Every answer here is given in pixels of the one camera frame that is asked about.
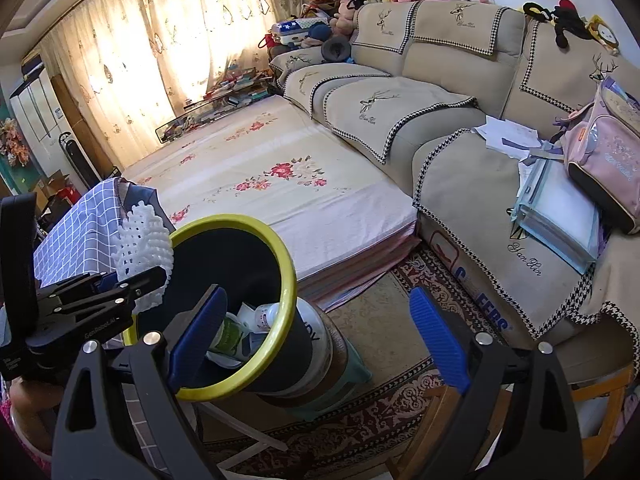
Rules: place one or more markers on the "white foam net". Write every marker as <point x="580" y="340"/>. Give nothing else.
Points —
<point x="145" y="240"/>

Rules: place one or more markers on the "pink backpack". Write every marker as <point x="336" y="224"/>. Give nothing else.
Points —
<point x="605" y="150"/>

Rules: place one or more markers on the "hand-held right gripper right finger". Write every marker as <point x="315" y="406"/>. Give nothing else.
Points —
<point x="440" y="345"/>

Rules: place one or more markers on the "white papers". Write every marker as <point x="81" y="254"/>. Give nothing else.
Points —
<point x="505" y="132"/>

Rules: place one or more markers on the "orange flower decoration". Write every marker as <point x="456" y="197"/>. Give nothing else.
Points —
<point x="12" y="140"/>

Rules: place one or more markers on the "cluttered glass coffee table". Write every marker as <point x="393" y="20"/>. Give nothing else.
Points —
<point x="225" y="95"/>

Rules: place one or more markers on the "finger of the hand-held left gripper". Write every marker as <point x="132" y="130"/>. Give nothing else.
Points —
<point x="100" y="285"/>
<point x="85" y="320"/>

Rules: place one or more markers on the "black tower fan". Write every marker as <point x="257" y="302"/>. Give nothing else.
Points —
<point x="80" y="160"/>

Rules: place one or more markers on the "patterned red rug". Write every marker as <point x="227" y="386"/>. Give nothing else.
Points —
<point x="390" y="400"/>

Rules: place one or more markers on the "beige sofa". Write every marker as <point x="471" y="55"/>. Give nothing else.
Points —
<point x="440" y="75"/>

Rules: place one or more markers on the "white wardrobe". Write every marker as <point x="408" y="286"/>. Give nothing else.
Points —
<point x="35" y="110"/>

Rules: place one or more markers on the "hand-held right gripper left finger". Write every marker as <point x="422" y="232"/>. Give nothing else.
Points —
<point x="200" y="340"/>

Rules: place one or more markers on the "yellow plush toy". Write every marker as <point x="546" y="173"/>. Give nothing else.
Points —
<point x="602" y="35"/>

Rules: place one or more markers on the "black mouse plush toy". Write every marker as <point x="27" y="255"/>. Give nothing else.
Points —
<point x="565" y="22"/>

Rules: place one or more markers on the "white bottle with green label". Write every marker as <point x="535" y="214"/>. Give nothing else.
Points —
<point x="230" y="335"/>

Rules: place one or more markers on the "stack of clear folders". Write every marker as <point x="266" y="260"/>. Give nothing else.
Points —
<point x="555" y="210"/>

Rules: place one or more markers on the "star print suitcase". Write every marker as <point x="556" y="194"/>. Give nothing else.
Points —
<point x="297" y="30"/>

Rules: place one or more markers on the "small white bottle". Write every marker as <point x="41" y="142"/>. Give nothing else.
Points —
<point x="265" y="317"/>

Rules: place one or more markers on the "cream patterned curtain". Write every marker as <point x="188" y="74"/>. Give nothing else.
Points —
<point x="150" y="35"/>

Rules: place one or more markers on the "black bin with yellow rim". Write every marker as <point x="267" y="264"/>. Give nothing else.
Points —
<point x="225" y="250"/>

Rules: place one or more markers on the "dark neck pillow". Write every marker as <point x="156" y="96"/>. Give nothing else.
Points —
<point x="335" y="50"/>

